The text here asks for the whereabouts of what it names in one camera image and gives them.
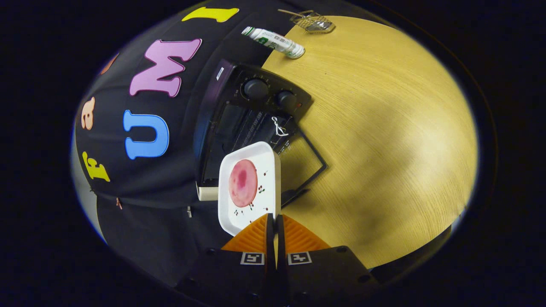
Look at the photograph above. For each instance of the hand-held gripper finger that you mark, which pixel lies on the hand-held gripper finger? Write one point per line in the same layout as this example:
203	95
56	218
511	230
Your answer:
280	243
271	238

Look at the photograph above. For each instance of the white square plate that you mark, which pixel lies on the white square plate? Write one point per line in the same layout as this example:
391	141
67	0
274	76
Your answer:
268	162

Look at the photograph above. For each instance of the white bread toaster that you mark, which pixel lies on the white bread toaster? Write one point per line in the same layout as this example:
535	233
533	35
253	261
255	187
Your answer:
208	194

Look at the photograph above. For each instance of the white bottle green label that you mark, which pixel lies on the white bottle green label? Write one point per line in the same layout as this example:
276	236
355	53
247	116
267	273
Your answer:
277	41

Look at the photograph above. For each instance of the black toaster oven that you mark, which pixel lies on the black toaster oven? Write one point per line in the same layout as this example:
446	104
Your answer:
264	91

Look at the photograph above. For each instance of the pink ham slice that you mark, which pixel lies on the pink ham slice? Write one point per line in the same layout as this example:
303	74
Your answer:
243	183

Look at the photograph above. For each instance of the wooden stick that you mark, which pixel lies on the wooden stick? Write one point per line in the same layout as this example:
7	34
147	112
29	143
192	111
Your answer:
290	13

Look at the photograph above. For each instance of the black backdrop cloth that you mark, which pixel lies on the black backdrop cloth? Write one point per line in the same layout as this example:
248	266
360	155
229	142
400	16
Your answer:
179	170

